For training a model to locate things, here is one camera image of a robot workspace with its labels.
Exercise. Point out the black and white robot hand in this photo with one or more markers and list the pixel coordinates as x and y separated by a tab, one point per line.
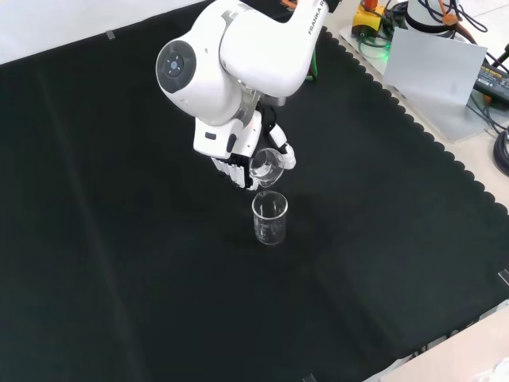
222	139

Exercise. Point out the small clear glass beaker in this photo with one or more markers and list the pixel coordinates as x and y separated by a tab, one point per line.
268	169

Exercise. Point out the tall clear glass beaker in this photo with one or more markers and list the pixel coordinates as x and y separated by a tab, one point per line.
270	227

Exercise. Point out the black bench cloth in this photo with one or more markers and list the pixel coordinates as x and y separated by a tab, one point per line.
119	238

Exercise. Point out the clear tape piece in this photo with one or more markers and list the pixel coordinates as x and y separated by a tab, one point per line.
504	277
309	378
111	35

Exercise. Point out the yellow stop button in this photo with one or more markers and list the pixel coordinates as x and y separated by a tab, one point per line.
367	18

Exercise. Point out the black power adapter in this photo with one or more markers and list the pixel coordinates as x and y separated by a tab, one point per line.
495	81

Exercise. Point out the clear plastic item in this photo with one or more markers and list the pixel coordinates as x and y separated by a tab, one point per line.
497	372

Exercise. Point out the grey metal base plate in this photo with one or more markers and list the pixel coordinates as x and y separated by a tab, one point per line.
449	123

